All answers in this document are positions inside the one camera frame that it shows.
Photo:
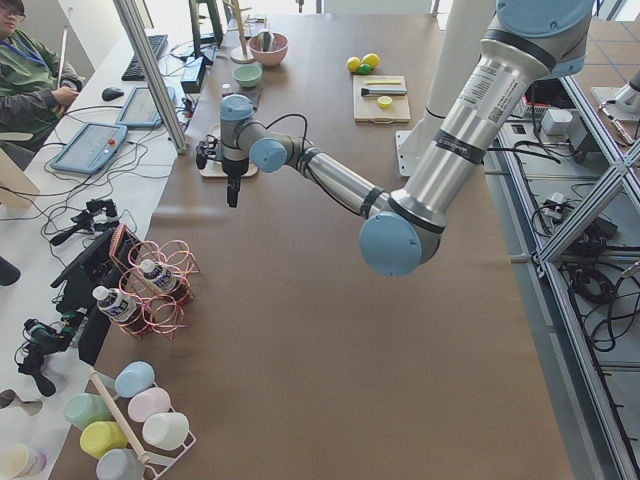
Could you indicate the grey cup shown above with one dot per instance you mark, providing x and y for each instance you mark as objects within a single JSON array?
[{"x": 120, "y": 464}]

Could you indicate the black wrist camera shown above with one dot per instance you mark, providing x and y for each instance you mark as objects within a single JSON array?
[{"x": 207, "y": 150}]

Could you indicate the black computer mouse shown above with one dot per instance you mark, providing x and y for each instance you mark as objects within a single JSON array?
[{"x": 111, "y": 93}]

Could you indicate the tea bottle in rack near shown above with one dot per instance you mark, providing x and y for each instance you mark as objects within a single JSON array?
[{"x": 123, "y": 309}]

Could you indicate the tea bottle in rack far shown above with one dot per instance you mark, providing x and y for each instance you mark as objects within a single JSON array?
[{"x": 164, "y": 281}]

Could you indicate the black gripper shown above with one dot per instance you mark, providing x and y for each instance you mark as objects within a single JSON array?
[{"x": 233, "y": 169}]

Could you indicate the seated person green jacket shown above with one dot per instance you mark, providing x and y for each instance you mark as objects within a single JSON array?
[{"x": 37, "y": 86}]

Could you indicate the wooden mug tree stand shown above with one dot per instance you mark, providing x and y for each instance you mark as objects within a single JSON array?
[{"x": 240, "y": 54}]

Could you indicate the green lime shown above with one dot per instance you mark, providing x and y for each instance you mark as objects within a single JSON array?
[{"x": 364, "y": 69}]

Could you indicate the grey folded cloth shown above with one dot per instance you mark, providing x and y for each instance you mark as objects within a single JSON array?
[{"x": 253, "y": 96}]

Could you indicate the copper wire bottle rack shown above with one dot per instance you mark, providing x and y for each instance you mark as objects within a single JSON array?
[{"x": 163, "y": 315}]

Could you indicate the cream rabbit tray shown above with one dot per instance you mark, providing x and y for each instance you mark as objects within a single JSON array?
[{"x": 213, "y": 168}]

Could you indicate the yellow lemon rear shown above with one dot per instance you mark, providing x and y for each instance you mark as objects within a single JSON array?
[{"x": 372, "y": 60}]

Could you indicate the blue teach pendant near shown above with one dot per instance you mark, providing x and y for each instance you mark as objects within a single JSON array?
[{"x": 90, "y": 149}]

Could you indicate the pink bowl with ice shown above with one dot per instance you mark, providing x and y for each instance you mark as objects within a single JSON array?
[{"x": 273, "y": 57}]

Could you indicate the light blue cup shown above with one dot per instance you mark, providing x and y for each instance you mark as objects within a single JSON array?
[{"x": 135, "y": 378}]

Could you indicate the knife with black handle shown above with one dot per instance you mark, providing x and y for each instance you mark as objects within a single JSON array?
[{"x": 377, "y": 91}]

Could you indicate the pink cup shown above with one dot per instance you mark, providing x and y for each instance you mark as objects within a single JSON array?
[{"x": 147, "y": 403}]

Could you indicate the yellow plastic knife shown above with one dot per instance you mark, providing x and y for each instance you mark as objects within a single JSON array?
[{"x": 383, "y": 81}]

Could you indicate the mint green bowl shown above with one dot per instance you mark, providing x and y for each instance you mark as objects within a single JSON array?
[{"x": 248, "y": 76}]

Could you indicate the aluminium frame post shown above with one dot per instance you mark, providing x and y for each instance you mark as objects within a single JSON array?
[{"x": 132, "y": 23}]

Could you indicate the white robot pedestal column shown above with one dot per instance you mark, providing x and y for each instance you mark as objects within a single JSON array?
[{"x": 463, "y": 26}]

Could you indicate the white cup rack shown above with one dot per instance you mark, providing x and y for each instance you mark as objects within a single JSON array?
[{"x": 158, "y": 462}]

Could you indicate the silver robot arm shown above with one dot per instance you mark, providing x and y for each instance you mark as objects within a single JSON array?
[{"x": 526, "y": 41}]

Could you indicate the half lemon on board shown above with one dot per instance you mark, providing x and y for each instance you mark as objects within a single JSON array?
[{"x": 384, "y": 102}]

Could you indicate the yellow cup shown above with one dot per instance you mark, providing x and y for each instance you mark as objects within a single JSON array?
[{"x": 100, "y": 437}]

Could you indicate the blue teach pendant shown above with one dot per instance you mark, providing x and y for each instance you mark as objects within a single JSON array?
[
  {"x": 139, "y": 110},
  {"x": 90, "y": 149}
]

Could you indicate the mint cup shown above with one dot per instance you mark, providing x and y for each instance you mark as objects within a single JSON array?
[{"x": 84, "y": 409}]

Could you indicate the blue teach pendant far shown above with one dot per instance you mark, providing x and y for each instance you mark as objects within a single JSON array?
[{"x": 139, "y": 110}]

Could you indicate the yellow lemon front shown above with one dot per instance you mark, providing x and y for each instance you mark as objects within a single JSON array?
[{"x": 353, "y": 63}]

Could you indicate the white cup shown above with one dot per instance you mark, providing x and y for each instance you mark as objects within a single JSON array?
[{"x": 166, "y": 431}]

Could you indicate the yellow lemon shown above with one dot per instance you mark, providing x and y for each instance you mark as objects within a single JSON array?
[
  {"x": 353, "y": 63},
  {"x": 372, "y": 60}
]

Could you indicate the wooden cutting board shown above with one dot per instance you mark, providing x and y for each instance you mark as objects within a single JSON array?
[{"x": 366, "y": 110}]

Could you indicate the tea bottle in rack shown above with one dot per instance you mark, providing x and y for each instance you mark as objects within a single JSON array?
[
  {"x": 164, "y": 281},
  {"x": 123, "y": 309}
]

